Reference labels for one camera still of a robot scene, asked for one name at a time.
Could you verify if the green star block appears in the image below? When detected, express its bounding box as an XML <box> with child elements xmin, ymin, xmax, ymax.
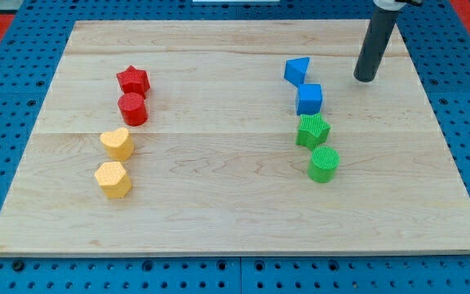
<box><xmin>295</xmin><ymin>113</ymin><xmax>331</xmax><ymax>150</ymax></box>

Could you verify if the red star block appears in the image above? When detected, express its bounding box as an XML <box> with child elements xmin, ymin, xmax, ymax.
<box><xmin>116</xmin><ymin>65</ymin><xmax>150</xmax><ymax>99</ymax></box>

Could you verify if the light wooden board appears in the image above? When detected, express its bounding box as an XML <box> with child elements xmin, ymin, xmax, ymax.
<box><xmin>0</xmin><ymin>20</ymin><xmax>470</xmax><ymax>257</ymax></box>

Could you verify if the blue cube block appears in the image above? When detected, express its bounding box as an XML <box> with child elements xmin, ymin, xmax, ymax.
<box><xmin>295</xmin><ymin>84</ymin><xmax>323</xmax><ymax>115</ymax></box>

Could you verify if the green cylinder block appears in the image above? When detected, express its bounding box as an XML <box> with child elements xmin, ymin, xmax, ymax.
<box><xmin>307</xmin><ymin>146</ymin><xmax>339</xmax><ymax>183</ymax></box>

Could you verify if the blue triangle block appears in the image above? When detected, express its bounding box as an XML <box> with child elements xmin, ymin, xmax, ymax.
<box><xmin>284</xmin><ymin>57</ymin><xmax>310</xmax><ymax>87</ymax></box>

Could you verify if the red cylinder block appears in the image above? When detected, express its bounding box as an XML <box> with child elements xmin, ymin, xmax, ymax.
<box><xmin>117</xmin><ymin>92</ymin><xmax>149</xmax><ymax>126</ymax></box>

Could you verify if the yellow heart block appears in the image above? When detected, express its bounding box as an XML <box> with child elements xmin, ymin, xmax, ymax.
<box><xmin>100</xmin><ymin>127</ymin><xmax>135</xmax><ymax>162</ymax></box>

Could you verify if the yellow hexagon block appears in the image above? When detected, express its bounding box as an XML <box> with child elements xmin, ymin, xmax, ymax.
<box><xmin>94</xmin><ymin>162</ymin><xmax>132</xmax><ymax>199</ymax></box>

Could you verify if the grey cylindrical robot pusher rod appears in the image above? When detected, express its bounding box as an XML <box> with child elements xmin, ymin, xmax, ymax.
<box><xmin>353</xmin><ymin>5</ymin><xmax>400</xmax><ymax>82</ymax></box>

